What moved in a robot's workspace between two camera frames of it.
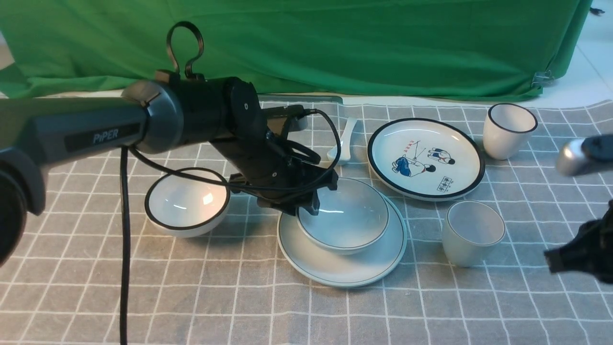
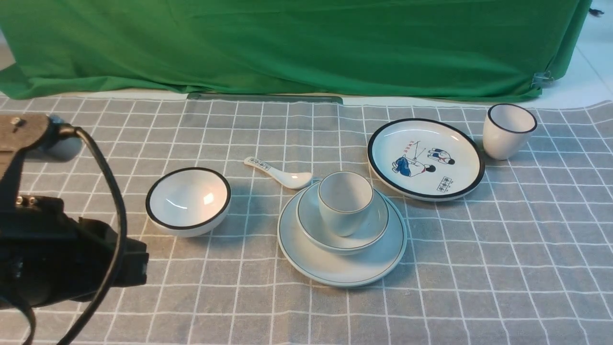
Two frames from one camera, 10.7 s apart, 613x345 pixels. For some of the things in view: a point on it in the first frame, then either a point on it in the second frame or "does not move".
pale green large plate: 368,266 does not move
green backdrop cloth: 506,49 does not move
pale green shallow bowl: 351,218 does not move
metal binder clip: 541,78 does not move
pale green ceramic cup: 471,229 → 345,198
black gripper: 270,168 → 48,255
